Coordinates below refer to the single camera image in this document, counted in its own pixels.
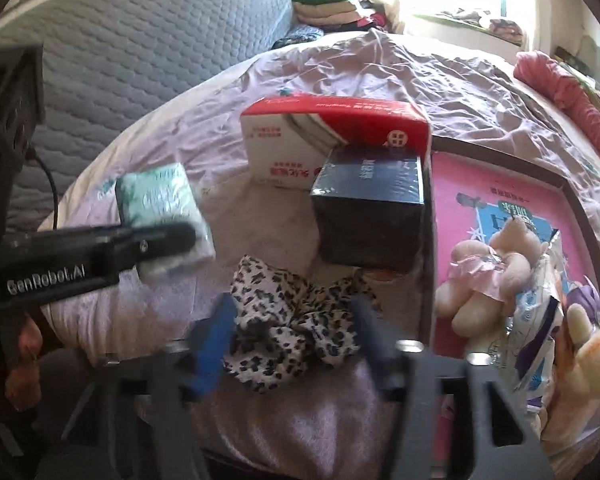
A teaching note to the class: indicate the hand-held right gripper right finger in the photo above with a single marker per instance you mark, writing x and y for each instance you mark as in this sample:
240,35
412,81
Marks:
375,350

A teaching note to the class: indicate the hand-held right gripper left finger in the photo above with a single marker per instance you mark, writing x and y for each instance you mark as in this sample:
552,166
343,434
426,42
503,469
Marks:
215,350

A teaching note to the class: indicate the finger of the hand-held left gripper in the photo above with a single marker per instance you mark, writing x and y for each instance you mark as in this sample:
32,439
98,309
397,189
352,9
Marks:
155,242

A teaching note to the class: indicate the green floral tissue packet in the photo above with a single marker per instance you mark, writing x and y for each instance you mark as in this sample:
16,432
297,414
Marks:
160,195

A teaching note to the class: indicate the leopard print fabric bow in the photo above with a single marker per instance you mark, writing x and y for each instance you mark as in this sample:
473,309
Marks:
290,320

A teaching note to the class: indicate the cream teddy bear pink dress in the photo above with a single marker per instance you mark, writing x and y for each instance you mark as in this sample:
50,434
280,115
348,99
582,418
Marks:
490,270

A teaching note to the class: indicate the white snack packet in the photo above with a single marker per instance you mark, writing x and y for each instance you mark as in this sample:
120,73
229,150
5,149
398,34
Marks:
530,335

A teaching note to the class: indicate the dark-framed pink tray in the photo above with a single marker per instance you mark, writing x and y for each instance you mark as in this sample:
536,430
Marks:
480,195

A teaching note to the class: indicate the cream teddy bear purple dress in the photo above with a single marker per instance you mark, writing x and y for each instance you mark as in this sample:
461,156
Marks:
580,360

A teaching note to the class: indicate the person's left hand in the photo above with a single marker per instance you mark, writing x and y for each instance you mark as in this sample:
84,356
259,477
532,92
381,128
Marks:
27,360

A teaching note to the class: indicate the dark blue box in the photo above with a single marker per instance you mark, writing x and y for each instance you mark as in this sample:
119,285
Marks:
370,210

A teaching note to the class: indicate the grey quilted headboard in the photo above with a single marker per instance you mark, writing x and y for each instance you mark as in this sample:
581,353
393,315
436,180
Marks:
155,60

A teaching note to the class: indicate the red and white carton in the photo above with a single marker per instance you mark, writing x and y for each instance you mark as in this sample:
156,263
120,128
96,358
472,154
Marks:
330,130

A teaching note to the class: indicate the dark patterned cloth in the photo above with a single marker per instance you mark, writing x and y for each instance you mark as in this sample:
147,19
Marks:
300,35

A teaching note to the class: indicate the pale pink printed bed sheet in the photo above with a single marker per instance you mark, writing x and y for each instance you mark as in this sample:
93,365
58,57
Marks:
380,75

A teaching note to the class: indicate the stack of folded clothes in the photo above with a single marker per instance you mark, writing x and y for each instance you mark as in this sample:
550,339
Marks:
330,5

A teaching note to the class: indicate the pink ruched comforter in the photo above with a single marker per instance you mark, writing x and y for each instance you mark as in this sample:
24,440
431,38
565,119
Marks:
580,95

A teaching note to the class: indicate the pile of clothes on windowsill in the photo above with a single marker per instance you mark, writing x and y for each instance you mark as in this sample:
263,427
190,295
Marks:
480,20

